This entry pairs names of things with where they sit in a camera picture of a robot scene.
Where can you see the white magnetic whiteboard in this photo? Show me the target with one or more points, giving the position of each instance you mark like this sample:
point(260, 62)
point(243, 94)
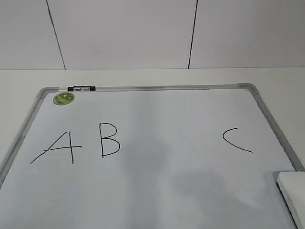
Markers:
point(173, 157)

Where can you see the green round magnet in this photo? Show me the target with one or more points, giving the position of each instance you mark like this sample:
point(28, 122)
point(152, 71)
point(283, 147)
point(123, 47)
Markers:
point(63, 98)

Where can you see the white rectangular board eraser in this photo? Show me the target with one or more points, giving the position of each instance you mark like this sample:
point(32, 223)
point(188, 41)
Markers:
point(292, 187)

